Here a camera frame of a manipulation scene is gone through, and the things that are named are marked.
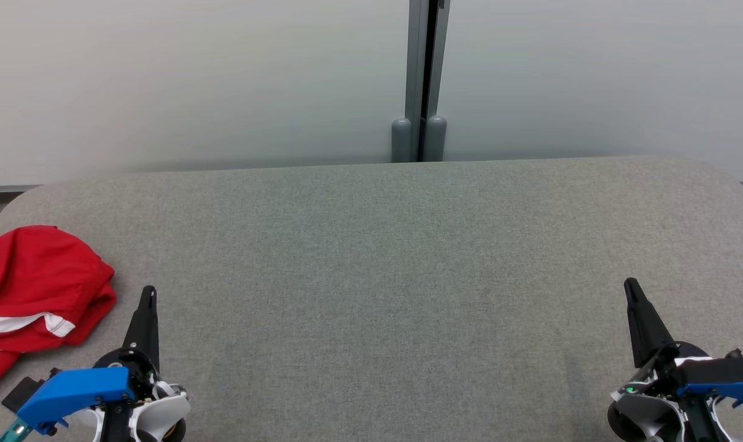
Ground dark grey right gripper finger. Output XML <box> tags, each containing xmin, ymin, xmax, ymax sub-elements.
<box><xmin>624</xmin><ymin>278</ymin><xmax>654</xmax><ymax>370</ymax></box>
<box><xmin>631</xmin><ymin>278</ymin><xmax>675</xmax><ymax>360</ymax></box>

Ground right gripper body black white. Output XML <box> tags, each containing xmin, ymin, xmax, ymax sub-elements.
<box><xmin>607</xmin><ymin>341</ymin><xmax>736</xmax><ymax>442</ymax></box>

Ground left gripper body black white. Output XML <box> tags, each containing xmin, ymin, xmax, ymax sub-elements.
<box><xmin>92</xmin><ymin>347</ymin><xmax>192</xmax><ymax>442</ymax></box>

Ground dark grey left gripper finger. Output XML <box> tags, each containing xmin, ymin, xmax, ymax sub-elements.
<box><xmin>123</xmin><ymin>286</ymin><xmax>151</xmax><ymax>355</ymax></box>
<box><xmin>142</xmin><ymin>286</ymin><xmax>161</xmax><ymax>370</ymax></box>

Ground red shorts with white stripes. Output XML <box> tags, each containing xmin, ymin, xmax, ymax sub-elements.
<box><xmin>0</xmin><ymin>225</ymin><xmax>118</xmax><ymax>397</ymax></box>

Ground grey partition centre post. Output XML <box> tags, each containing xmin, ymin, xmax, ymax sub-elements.
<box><xmin>391</xmin><ymin>0</ymin><xmax>451</xmax><ymax>164</ymax></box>

